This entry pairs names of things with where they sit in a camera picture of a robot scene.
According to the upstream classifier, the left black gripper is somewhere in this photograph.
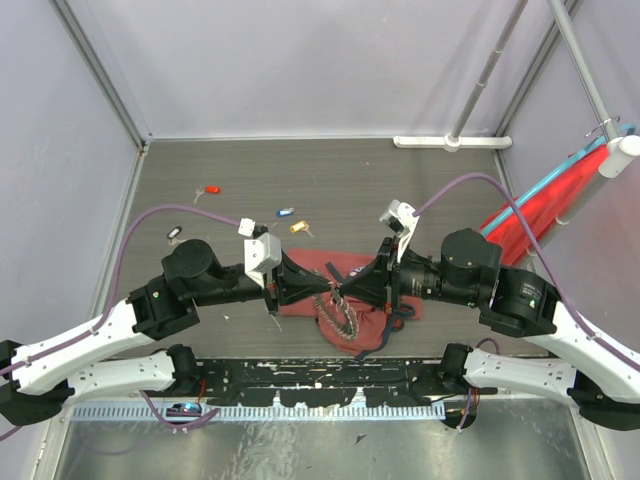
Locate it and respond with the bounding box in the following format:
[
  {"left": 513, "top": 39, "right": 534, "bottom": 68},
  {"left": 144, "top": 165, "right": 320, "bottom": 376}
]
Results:
[{"left": 194, "top": 248, "right": 333, "bottom": 318}]

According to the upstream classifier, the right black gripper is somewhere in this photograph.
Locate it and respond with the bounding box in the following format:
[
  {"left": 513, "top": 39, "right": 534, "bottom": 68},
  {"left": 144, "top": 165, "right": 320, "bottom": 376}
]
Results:
[{"left": 339, "top": 233, "right": 480, "bottom": 312}]

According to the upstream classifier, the key with yellow tag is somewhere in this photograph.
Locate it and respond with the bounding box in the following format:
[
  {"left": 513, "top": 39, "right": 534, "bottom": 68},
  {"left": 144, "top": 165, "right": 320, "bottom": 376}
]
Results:
[{"left": 289, "top": 220, "right": 313, "bottom": 236}]

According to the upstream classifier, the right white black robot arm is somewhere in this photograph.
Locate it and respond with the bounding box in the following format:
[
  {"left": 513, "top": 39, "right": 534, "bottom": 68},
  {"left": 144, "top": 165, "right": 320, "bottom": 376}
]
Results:
[{"left": 339, "top": 229, "right": 639, "bottom": 431}]

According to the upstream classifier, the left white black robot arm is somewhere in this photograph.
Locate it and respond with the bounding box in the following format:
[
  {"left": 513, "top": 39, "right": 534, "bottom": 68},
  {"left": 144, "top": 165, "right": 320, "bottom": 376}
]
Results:
[{"left": 1, "top": 234, "right": 331, "bottom": 427}]

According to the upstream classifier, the dark red shirt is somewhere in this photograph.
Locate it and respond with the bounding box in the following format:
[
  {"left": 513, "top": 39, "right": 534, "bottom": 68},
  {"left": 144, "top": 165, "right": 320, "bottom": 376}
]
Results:
[{"left": 279, "top": 248, "right": 422, "bottom": 359}]

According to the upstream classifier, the key with blue tag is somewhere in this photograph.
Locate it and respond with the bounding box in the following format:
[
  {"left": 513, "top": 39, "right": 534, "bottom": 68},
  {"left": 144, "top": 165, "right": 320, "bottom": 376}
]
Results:
[{"left": 276, "top": 208, "right": 295, "bottom": 218}]

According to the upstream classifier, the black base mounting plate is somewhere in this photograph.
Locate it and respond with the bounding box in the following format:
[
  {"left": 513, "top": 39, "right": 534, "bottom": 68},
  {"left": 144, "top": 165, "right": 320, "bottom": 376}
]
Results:
[{"left": 142, "top": 357, "right": 481, "bottom": 409}]

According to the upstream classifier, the red cloth on hanger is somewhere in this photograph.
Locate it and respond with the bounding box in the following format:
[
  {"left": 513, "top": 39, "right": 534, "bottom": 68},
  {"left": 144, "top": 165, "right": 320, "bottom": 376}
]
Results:
[{"left": 480, "top": 146, "right": 608, "bottom": 266}]

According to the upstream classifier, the teal clothes hanger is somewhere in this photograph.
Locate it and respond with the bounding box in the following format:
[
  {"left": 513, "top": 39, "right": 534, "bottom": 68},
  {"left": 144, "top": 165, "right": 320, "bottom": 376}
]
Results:
[{"left": 480, "top": 134, "right": 608, "bottom": 237}]

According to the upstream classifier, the white grey clothes rack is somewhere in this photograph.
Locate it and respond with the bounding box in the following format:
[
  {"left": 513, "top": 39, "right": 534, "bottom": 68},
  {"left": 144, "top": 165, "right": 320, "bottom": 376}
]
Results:
[{"left": 392, "top": 0, "right": 640, "bottom": 309}]

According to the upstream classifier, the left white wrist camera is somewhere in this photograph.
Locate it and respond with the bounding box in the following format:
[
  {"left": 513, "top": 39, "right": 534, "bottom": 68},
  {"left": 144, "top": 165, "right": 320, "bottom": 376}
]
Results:
[{"left": 238, "top": 218, "right": 283, "bottom": 289}]

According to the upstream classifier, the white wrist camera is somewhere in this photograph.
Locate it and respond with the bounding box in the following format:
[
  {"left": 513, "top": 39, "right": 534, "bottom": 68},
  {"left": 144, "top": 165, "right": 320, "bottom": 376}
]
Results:
[
  {"left": 238, "top": 218, "right": 283, "bottom": 289},
  {"left": 379, "top": 199, "right": 419, "bottom": 261}
]

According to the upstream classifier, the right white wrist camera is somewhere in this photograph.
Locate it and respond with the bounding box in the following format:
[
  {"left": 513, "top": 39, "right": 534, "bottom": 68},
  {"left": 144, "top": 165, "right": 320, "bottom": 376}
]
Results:
[{"left": 379, "top": 199, "right": 419, "bottom": 261}]

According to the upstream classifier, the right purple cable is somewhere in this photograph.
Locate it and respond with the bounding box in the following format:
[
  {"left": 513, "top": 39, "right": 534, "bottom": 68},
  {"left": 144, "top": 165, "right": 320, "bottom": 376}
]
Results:
[{"left": 414, "top": 173, "right": 640, "bottom": 374}]

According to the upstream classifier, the slotted cable duct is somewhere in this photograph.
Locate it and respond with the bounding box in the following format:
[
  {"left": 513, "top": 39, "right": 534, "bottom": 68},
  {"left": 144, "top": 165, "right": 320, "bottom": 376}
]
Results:
[{"left": 70, "top": 402, "right": 446, "bottom": 422}]

